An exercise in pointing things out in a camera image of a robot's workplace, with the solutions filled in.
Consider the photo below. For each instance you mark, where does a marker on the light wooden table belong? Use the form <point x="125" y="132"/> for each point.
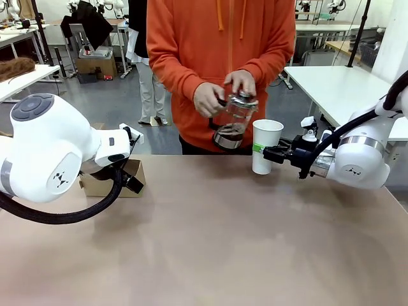
<point x="339" y="48"/>

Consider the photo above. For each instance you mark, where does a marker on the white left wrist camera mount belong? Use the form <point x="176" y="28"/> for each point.
<point x="133" y="135"/>

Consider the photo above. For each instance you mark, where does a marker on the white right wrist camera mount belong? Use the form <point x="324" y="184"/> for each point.
<point x="308" y="122"/>

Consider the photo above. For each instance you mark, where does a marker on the small red object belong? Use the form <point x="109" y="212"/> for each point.
<point x="108" y="77"/>

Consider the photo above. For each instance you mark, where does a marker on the person's right hand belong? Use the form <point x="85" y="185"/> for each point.
<point x="207" y="100"/>

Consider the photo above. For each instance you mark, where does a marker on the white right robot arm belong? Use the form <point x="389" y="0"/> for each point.
<point x="360" y="165"/>

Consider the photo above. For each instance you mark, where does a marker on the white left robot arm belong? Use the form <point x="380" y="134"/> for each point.
<point x="48" y="143"/>

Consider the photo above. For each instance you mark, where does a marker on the small black case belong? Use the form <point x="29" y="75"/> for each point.
<point x="86" y="78"/>

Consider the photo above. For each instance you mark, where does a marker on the black hanging cloth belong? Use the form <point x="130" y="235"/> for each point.
<point x="87" y="22"/>

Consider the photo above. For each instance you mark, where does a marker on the glass french press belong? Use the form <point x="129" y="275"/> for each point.
<point x="237" y="111"/>

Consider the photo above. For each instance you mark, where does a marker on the brown furry object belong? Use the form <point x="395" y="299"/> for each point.
<point x="16" y="68"/>

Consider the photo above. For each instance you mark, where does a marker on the black tripod pole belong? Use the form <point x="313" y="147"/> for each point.
<point x="41" y="32"/>

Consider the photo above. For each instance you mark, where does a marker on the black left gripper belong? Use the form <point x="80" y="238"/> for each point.
<point x="103" y="169"/>

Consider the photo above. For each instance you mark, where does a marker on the person's left hand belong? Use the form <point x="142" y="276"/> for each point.
<point x="242" y="81"/>

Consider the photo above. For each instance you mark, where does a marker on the person's right forearm orange sleeve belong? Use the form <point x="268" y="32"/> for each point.
<point x="172" y="70"/>

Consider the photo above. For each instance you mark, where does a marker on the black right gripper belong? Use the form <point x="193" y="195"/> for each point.
<point x="301" y="156"/>

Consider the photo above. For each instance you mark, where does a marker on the clear plastic bin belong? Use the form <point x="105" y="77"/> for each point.
<point x="99" y="52"/>

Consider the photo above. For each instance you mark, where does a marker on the person in orange hoodie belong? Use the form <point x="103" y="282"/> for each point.
<point x="207" y="38"/>

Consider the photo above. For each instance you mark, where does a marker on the white paper cup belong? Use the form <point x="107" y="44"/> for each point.
<point x="266" y="140"/>

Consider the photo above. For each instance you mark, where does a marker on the large white table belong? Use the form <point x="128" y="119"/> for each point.
<point x="338" y="92"/>

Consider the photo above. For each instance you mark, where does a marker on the white side table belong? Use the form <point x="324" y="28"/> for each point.
<point x="28" y="81"/>

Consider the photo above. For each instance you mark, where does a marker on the brown cardboard box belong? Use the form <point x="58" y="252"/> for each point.
<point x="95" y="67"/>

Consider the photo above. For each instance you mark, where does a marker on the person in black top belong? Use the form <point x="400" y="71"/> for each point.
<point x="150" y="92"/>

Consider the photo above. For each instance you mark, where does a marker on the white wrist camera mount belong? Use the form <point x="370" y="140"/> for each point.
<point x="308" y="122"/>
<point x="133" y="135"/>

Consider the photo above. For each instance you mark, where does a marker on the person's left forearm orange sleeve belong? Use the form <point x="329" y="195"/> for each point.
<point x="274" y="63"/>

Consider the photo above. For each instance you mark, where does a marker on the black stand pole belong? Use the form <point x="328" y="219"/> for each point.
<point x="358" y="32"/>

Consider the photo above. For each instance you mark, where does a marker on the brown cardboard cup carrier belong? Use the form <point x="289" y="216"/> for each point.
<point x="95" y="188"/>

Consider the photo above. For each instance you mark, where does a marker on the short black post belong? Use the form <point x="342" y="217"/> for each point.
<point x="60" y="62"/>

